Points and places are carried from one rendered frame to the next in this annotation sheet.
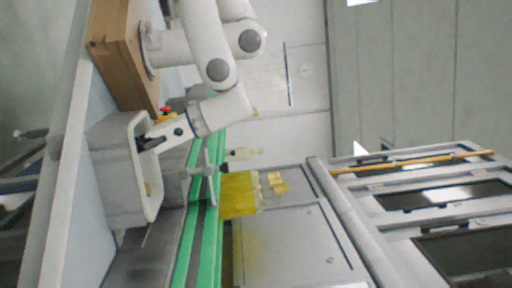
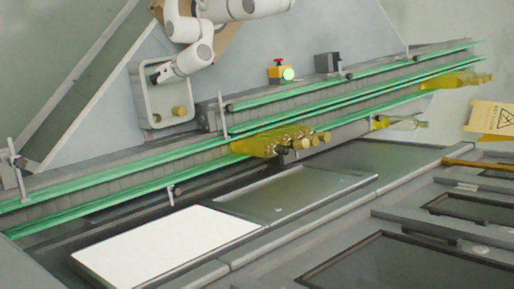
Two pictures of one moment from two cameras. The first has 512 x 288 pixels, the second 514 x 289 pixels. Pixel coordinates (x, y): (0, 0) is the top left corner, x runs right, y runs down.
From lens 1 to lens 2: 1.23 m
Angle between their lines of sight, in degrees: 52
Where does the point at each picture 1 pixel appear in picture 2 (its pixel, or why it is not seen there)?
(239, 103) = (190, 53)
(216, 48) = (169, 13)
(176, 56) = (214, 15)
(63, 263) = (77, 126)
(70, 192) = (99, 93)
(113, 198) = (138, 107)
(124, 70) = not seen: hidden behind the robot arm
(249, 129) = not seen: outside the picture
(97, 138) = (130, 67)
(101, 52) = (157, 13)
